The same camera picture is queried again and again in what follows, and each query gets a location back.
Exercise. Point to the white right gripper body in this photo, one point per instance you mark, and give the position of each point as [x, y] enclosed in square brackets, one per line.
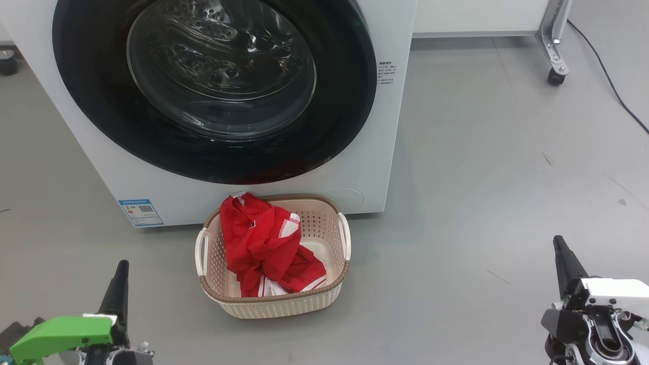
[618, 294]

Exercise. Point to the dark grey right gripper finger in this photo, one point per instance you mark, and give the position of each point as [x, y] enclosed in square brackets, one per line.
[565, 268]

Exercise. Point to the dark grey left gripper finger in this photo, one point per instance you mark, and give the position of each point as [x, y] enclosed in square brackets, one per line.
[115, 299]

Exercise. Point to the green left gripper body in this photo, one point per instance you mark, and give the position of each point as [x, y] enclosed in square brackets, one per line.
[66, 332]

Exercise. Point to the red and white garment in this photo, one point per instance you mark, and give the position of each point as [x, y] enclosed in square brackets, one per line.
[258, 243]

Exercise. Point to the washing machine glass door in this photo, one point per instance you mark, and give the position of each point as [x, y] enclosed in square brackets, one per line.
[334, 116]

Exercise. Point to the white front-load washing machine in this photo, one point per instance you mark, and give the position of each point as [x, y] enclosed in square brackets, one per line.
[91, 167]

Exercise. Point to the cream plastic laundry basket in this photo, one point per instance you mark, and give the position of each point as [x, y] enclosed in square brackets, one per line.
[314, 299]

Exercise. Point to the blue energy label sticker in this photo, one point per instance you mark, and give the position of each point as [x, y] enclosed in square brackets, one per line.
[142, 213]

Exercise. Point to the printed text label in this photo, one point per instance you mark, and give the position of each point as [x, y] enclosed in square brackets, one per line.
[386, 73]

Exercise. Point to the white partition panel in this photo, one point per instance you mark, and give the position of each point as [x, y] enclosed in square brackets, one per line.
[476, 15]

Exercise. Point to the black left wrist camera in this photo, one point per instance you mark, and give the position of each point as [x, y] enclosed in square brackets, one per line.
[20, 332]

